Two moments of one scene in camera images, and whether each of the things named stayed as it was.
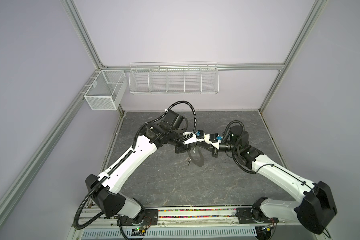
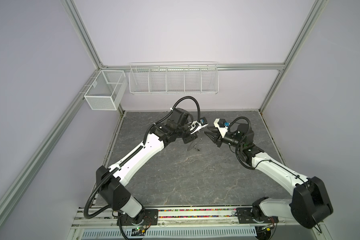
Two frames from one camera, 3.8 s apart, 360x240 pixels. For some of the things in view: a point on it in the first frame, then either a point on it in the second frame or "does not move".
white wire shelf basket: [172, 78] does not move
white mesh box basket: [107, 89] does not move
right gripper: [208, 146] to [215, 138]
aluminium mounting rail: [91, 217] does not move
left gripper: [180, 149] to [190, 138]
